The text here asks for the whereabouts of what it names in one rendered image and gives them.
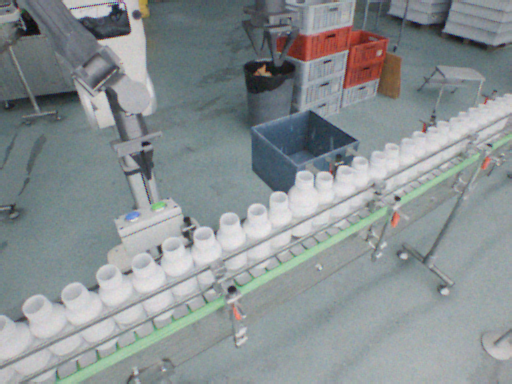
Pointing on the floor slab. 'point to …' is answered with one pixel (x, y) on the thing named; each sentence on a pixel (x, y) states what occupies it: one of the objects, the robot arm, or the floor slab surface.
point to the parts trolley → (377, 22)
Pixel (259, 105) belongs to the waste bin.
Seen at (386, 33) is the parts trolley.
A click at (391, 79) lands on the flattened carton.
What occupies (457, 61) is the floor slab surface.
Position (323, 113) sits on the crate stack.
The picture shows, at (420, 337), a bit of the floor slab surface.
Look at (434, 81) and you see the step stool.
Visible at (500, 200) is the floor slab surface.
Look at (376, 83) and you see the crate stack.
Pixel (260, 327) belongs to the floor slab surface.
